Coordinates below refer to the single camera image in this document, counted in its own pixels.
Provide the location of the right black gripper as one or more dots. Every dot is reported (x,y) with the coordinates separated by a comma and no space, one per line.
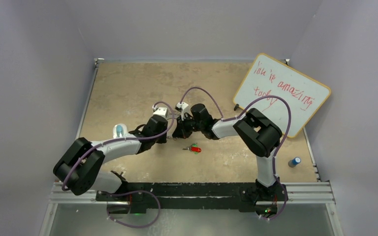
(181,132)

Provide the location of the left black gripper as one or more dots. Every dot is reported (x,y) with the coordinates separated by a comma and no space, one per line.
(162,139)

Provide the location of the keys with red green tags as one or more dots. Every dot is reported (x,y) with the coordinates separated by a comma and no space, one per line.
(193,148)

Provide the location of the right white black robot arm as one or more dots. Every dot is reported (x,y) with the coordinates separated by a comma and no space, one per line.
(259,134)

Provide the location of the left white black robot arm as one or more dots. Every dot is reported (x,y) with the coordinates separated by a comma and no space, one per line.
(80,166)

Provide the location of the whiteboard with red writing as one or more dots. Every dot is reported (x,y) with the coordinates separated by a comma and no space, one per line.
(289,97)

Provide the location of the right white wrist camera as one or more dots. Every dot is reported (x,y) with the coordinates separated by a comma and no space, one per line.
(183,108)

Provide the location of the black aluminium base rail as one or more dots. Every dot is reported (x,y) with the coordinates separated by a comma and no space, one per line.
(241,196)

